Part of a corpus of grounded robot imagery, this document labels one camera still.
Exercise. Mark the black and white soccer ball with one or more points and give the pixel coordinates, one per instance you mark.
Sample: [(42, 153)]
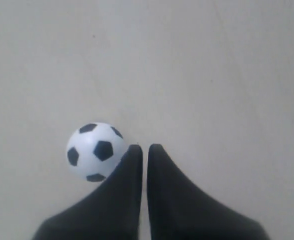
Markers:
[(94, 150)]

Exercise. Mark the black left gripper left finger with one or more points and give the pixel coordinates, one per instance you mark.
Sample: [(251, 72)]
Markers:
[(110, 212)]

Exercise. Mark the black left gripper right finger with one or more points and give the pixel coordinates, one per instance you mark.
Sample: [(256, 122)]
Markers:
[(180, 210)]

